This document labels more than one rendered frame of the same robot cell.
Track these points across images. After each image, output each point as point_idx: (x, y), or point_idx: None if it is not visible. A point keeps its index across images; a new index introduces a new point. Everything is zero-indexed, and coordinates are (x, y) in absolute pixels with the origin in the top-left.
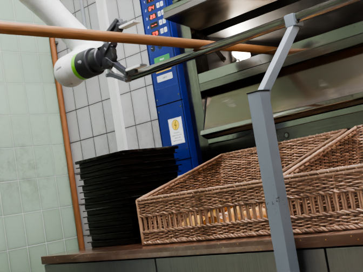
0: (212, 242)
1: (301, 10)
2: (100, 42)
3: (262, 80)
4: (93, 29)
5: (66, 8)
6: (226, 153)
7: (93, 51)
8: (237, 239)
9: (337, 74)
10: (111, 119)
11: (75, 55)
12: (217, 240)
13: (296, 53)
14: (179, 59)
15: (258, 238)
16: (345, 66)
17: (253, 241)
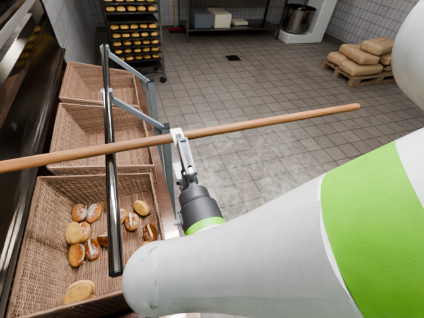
0: (170, 214)
1: (108, 85)
2: (149, 243)
3: (157, 122)
4: (237, 122)
5: (212, 230)
6: (11, 310)
7: (206, 189)
8: (162, 205)
9: (9, 147)
10: None
11: (221, 219)
12: (163, 219)
13: None
14: (117, 171)
15: (164, 190)
16: (6, 138)
17: (168, 190)
